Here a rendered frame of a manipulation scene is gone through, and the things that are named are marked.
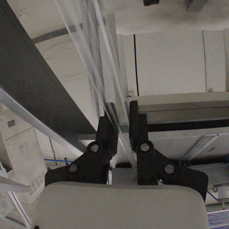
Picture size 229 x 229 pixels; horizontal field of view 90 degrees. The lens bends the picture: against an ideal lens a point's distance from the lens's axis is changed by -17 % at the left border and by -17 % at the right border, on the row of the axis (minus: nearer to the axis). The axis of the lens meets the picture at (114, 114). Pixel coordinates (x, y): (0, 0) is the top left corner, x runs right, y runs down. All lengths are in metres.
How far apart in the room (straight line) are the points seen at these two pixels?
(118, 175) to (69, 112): 0.20
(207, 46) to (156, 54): 0.70
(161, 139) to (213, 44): 2.03
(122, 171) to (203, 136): 0.21
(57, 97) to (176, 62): 1.83
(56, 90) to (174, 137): 0.16
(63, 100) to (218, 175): 0.35
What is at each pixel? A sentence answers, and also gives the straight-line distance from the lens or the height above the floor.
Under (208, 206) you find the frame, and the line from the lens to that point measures 0.66.
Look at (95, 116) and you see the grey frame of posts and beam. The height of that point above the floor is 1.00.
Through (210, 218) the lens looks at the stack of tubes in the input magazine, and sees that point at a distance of 0.68.
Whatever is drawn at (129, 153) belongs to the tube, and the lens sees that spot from 0.19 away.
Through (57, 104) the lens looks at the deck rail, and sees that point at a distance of 0.17.
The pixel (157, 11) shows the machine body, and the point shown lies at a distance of 0.66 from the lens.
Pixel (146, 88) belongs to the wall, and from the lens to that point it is 1.87.
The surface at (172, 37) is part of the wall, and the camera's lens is 1.99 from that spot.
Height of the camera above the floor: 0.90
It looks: 13 degrees up
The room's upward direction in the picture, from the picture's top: 174 degrees clockwise
